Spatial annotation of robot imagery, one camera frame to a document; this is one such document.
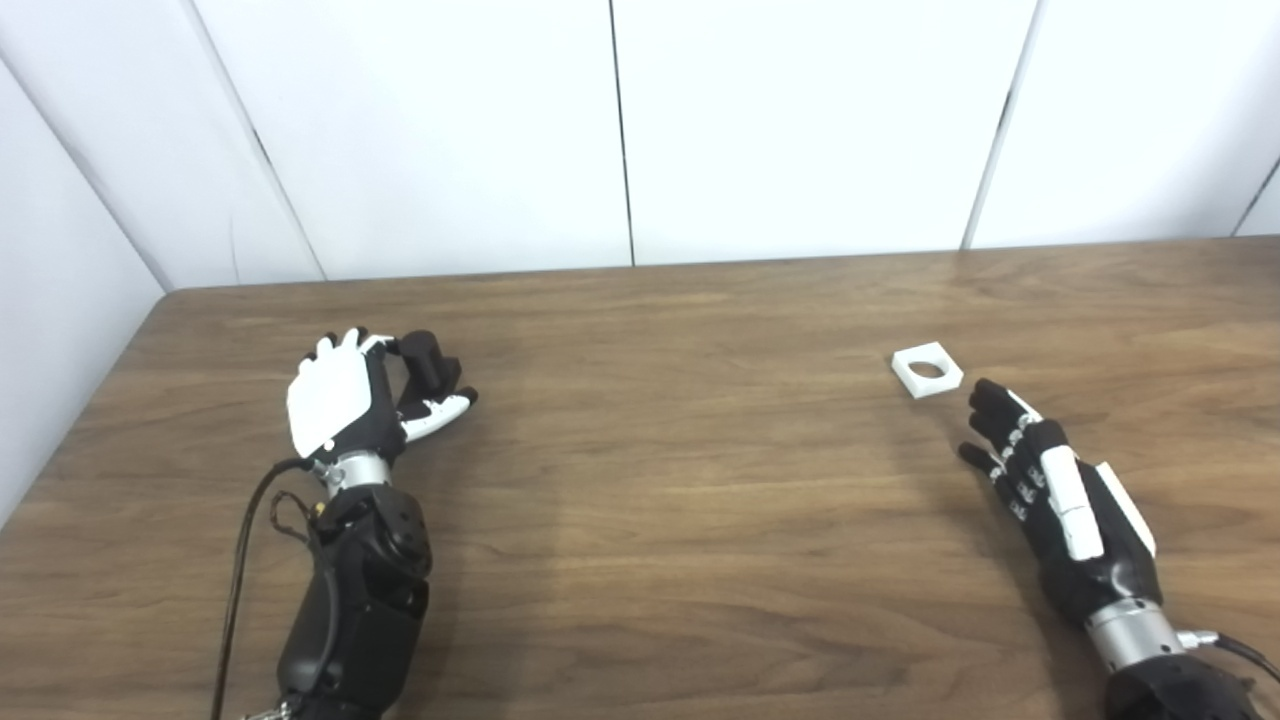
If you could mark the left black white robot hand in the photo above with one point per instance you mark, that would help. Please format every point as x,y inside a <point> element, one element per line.
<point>330,405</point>

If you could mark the black peg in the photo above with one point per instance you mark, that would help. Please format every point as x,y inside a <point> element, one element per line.
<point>432,362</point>

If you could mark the white square piece with hole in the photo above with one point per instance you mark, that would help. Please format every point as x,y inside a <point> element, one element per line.
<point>918,380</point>

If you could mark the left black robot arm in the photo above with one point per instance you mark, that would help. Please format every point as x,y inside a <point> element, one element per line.
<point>360,590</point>

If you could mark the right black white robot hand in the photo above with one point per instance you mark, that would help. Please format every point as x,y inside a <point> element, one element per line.
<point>1075,510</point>

